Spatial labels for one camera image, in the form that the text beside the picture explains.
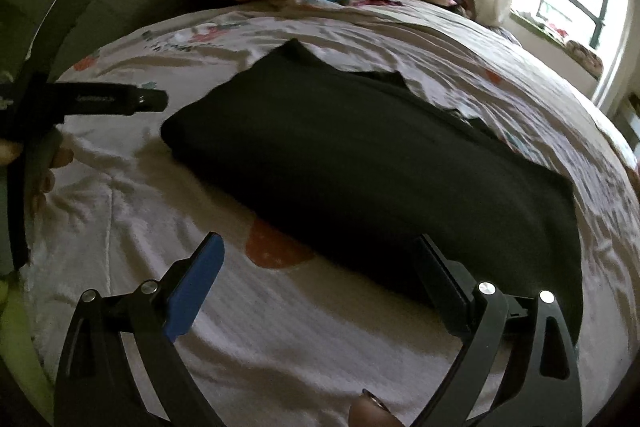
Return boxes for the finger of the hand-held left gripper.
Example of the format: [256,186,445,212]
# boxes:
[52,86,169,116]

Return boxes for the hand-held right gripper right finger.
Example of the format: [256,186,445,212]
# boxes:
[414,234,583,427]

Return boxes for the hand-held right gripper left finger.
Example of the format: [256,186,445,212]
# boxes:
[54,231,226,427]

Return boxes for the black sweatshirt with orange cuffs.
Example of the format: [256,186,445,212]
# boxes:
[160,38,585,345]

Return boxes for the clothes on window sill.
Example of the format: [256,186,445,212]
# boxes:
[542,24,608,80]

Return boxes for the person's left hand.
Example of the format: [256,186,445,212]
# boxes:
[0,141,76,220]

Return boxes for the person's right hand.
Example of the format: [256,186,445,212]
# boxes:
[347,388,401,427]

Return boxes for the floral white bed sheet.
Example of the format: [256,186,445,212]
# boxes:
[22,0,640,427]

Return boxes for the lime green cloth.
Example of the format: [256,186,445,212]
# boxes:
[0,274,53,410]

